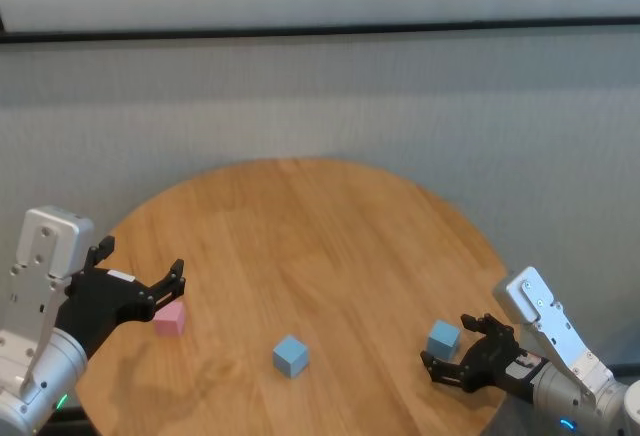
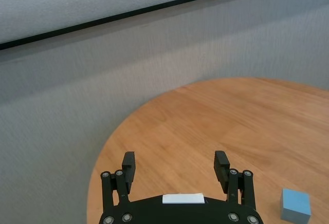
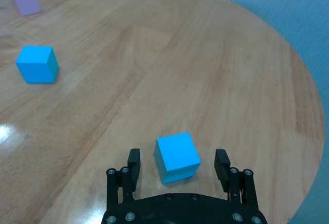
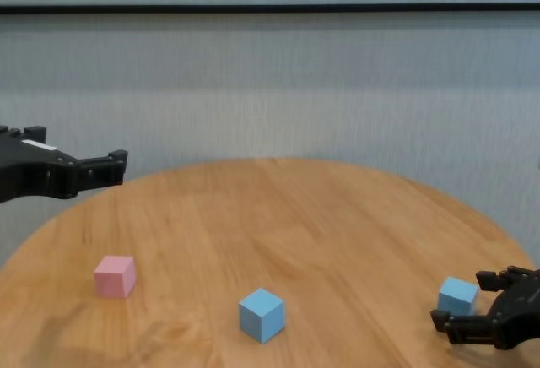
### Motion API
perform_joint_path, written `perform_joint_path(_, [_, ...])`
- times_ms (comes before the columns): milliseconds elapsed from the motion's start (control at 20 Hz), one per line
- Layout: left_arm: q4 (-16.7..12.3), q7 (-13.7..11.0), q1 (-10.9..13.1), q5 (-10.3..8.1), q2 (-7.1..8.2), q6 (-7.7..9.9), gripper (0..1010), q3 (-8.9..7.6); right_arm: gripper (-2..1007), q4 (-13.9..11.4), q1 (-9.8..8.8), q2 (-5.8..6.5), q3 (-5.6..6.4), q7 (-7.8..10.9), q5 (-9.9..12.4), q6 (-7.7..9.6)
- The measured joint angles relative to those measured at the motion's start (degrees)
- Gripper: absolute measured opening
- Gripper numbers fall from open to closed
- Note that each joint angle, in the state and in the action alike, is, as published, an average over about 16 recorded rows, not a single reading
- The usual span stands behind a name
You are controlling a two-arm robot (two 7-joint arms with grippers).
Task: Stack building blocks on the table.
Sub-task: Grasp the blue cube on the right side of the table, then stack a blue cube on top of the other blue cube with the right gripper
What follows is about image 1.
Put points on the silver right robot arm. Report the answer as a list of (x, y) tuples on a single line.
[(575, 401)]

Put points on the pink building block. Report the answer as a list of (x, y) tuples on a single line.
[(171, 321)]

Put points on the blue building block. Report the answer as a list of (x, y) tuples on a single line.
[(290, 356), (442, 340)]

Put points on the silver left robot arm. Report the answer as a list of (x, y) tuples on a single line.
[(35, 386)]

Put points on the black wall rail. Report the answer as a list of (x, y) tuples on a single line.
[(320, 29)]

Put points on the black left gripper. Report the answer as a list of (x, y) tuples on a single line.
[(100, 301)]

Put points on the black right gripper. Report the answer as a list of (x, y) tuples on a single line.
[(495, 363)]

